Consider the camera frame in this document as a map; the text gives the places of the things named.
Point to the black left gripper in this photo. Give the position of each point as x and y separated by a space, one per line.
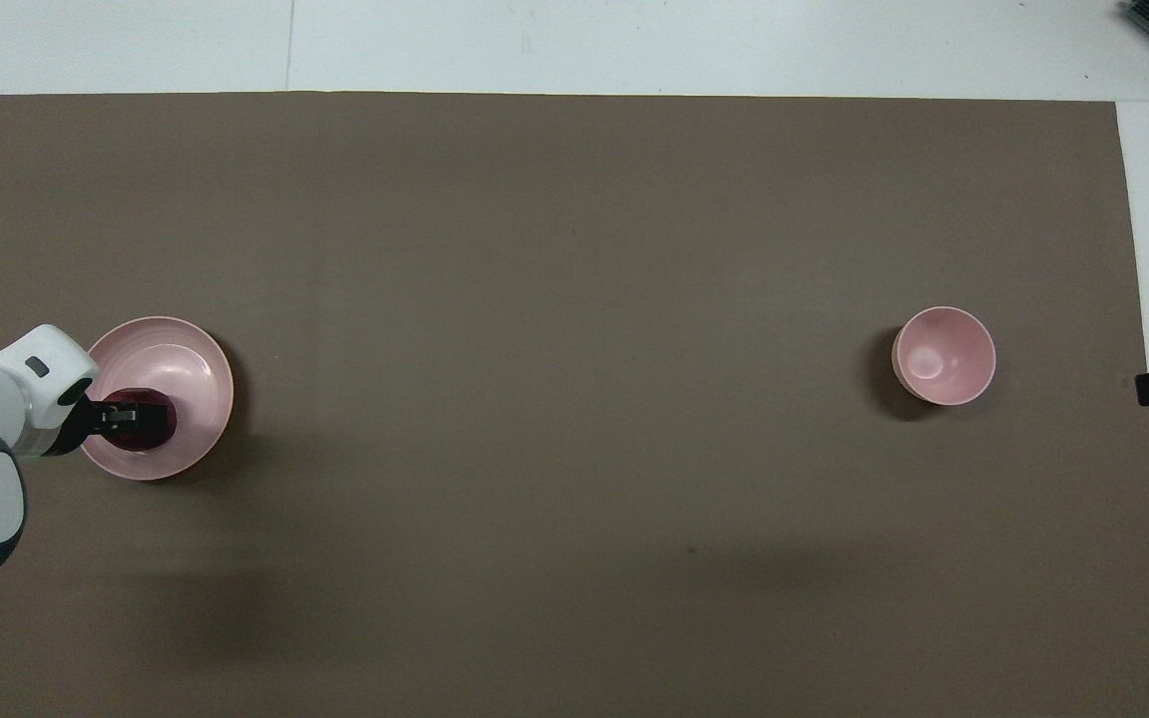
81 424

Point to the dark red apple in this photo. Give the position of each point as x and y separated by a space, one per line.
156 429

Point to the pink plate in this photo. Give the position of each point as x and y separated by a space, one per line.
176 359

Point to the pink bowl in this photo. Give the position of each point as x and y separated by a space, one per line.
944 359

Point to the brown table mat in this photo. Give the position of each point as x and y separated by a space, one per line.
574 299

